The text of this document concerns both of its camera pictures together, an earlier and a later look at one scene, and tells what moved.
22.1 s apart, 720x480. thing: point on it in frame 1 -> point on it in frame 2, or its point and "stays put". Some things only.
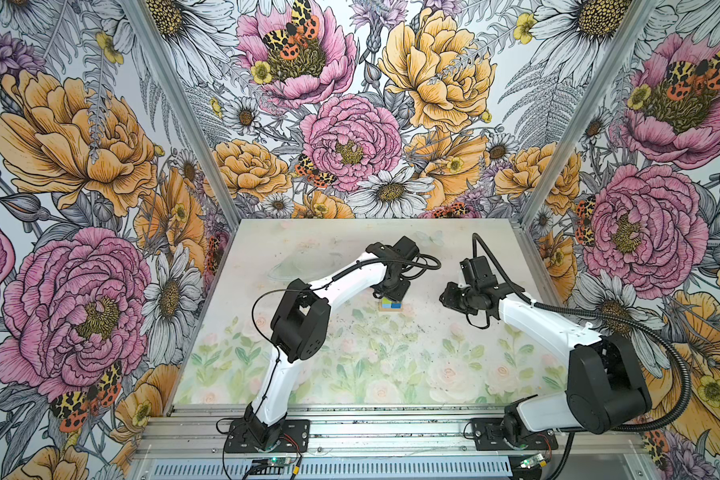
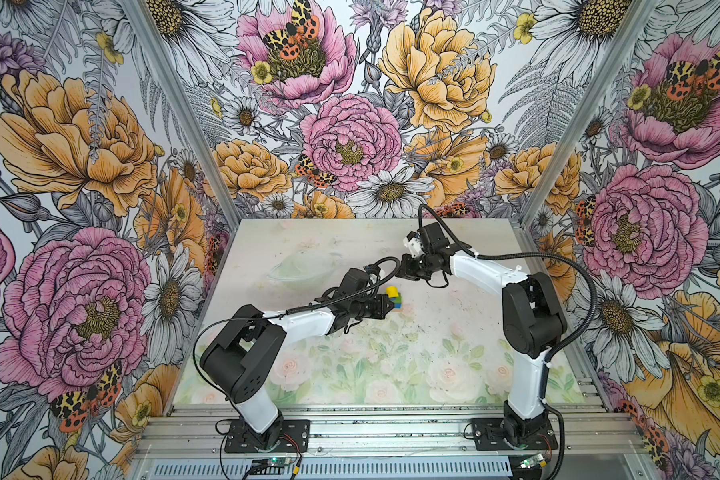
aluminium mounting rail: (358, 430) stays put
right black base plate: (489, 435) stays put
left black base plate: (295, 440) stays put
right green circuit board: (532, 461) stays put
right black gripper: (449, 293) -> (405, 269)
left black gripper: (397, 294) -> (381, 311)
